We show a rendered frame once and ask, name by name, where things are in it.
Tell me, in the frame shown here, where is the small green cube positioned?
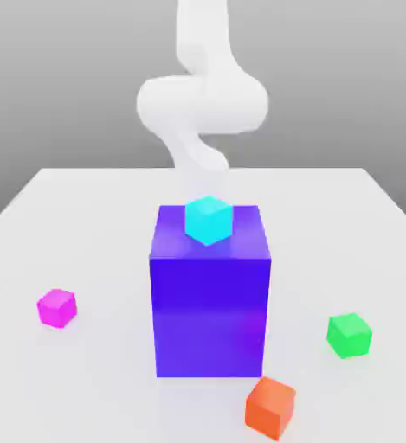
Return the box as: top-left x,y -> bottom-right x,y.
325,311 -> 374,360

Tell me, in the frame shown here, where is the small orange cube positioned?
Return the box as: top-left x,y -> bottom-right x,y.
244,376 -> 298,442

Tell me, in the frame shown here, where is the small cyan cube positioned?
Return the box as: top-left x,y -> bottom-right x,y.
184,195 -> 234,247

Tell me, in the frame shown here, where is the large purple box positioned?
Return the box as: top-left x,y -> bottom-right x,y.
148,204 -> 272,379

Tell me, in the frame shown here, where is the small magenta cube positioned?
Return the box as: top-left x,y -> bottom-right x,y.
36,287 -> 78,330

